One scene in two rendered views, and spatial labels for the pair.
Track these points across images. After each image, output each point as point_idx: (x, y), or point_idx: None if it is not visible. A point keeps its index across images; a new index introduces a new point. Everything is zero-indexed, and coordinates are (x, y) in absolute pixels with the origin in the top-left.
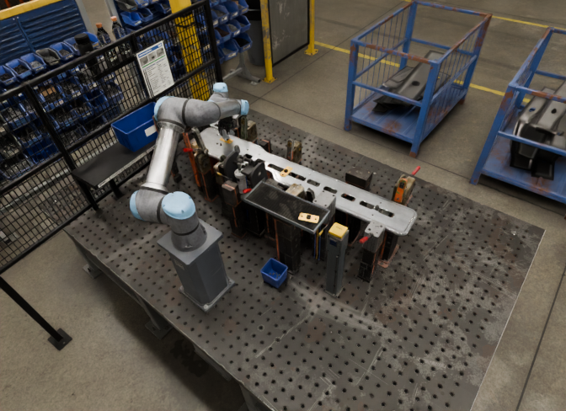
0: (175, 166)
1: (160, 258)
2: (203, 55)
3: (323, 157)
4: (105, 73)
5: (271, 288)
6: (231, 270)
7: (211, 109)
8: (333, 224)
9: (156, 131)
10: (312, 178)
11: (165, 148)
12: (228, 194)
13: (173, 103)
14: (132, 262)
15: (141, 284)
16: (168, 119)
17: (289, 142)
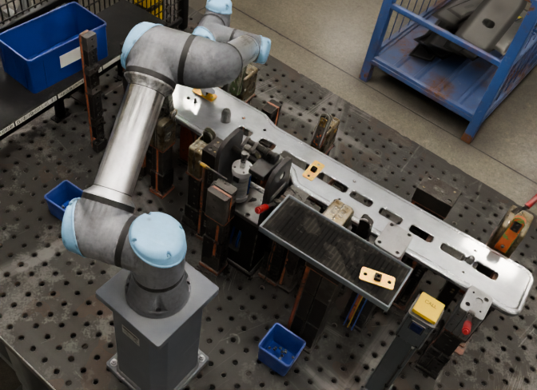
0: (101, 124)
1: (69, 297)
2: None
3: (354, 138)
4: None
5: (272, 376)
6: (200, 335)
7: (232, 61)
8: None
9: (78, 60)
10: (359, 189)
11: (140, 125)
12: (218, 204)
13: (163, 39)
14: (17, 300)
15: (35, 346)
16: (153, 69)
17: (323, 119)
